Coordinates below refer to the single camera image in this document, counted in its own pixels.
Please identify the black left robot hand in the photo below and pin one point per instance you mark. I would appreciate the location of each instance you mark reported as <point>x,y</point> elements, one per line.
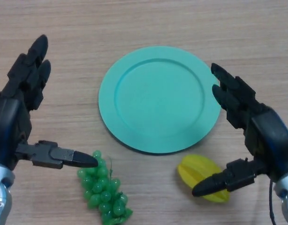
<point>10,117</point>

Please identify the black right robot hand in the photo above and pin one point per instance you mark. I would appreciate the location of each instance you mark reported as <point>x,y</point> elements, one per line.
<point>268,131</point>

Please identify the yellow starfruit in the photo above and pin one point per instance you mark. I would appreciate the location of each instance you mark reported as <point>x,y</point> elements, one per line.
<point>193,168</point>

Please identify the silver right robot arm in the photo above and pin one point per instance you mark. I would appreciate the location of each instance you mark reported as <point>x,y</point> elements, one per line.
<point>287,192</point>

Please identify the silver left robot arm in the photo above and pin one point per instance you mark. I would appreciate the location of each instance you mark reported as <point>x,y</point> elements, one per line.
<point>1,187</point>

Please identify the green round plate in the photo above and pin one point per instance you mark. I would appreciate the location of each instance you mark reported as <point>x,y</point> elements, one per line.
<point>158,98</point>

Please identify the green grape bunch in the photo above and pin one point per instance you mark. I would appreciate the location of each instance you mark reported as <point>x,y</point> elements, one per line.
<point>104,194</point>

